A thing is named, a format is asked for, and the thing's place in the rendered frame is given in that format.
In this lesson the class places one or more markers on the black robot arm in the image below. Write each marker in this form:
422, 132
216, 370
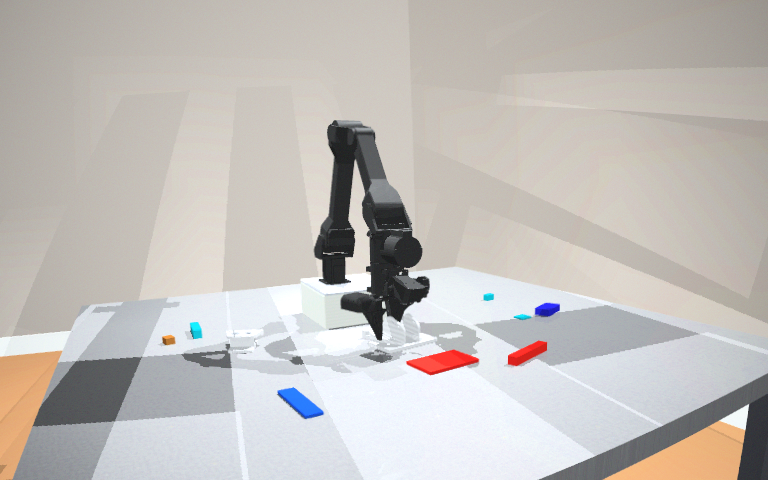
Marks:
390, 230

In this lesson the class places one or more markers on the red rectangular bar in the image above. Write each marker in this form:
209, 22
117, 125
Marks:
527, 353

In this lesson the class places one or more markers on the cyan rectangular block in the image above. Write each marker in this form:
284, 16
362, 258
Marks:
196, 330

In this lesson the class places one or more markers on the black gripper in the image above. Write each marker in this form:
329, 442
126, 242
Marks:
371, 305

